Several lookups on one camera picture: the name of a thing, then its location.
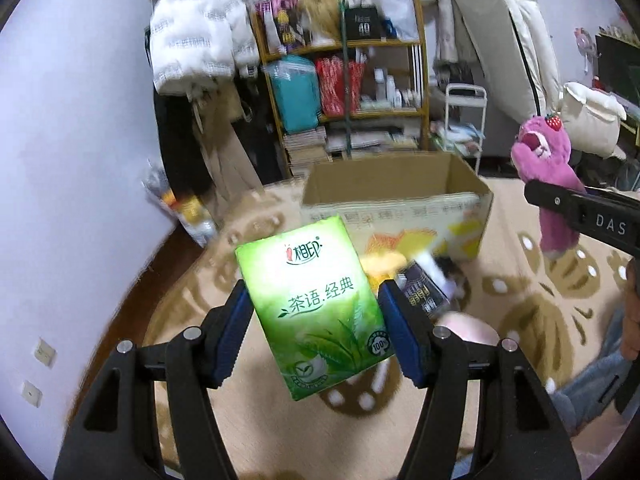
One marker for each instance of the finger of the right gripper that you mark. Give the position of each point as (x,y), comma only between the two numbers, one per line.
(612,218)

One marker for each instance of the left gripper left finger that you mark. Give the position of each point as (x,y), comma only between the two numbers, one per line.
(116,431)

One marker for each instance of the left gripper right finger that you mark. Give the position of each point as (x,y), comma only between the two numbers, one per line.
(519,434)

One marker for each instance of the pink bear plush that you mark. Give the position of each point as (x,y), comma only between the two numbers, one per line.
(541,152)

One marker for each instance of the pink swirl plush cushion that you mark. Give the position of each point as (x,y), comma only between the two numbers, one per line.
(469,328)

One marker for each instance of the black face tissue pack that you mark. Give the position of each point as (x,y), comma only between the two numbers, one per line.
(431,283)

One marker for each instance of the green tissue pack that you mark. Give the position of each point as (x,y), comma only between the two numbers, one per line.
(315,305)

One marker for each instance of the yellow plush toy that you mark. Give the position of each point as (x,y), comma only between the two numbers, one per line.
(382,255)

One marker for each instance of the person right hand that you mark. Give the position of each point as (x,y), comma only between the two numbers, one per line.
(630,345)

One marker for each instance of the cream pillow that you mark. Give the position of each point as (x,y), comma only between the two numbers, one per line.
(592,120)

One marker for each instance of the beige patterned blanket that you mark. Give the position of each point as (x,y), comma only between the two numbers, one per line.
(558,312)

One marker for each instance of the white rolling cart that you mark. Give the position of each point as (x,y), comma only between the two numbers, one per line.
(461,130)

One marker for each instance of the plastic bag of toys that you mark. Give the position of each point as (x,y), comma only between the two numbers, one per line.
(189,211)

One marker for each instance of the cardboard box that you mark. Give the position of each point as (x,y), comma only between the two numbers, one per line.
(407,203)

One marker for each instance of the wooden shelf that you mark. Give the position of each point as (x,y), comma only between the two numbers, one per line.
(394,91)

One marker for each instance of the black box number 40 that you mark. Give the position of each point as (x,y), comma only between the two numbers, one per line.
(362,23)

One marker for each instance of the stack of books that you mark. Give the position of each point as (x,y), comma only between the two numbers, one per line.
(304,149)

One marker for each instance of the red gift bag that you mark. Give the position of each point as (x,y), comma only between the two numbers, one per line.
(330,75)

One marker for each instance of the beige coat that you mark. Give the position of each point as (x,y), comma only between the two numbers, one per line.
(225,158)

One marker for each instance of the green pole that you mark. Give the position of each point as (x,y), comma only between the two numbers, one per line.
(346,82)

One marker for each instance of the teal bag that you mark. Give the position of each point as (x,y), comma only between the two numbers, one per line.
(295,87)

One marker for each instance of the blonde wig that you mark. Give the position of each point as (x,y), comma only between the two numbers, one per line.
(323,17)

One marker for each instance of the white puffer jacket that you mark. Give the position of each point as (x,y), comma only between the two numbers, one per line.
(196,44)

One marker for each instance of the wall socket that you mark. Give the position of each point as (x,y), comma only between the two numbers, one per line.
(44,353)

